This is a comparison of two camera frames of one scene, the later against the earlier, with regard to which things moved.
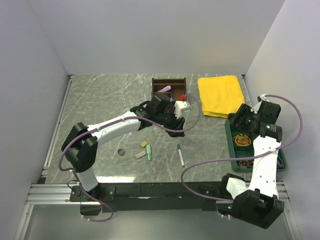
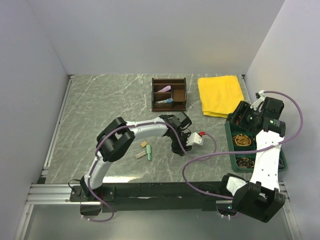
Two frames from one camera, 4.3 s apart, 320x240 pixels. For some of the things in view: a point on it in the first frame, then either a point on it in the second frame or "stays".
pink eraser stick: (165, 89) stays
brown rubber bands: (246, 164) stays
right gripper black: (243, 110) stays
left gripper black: (175, 124) -> (177, 148)
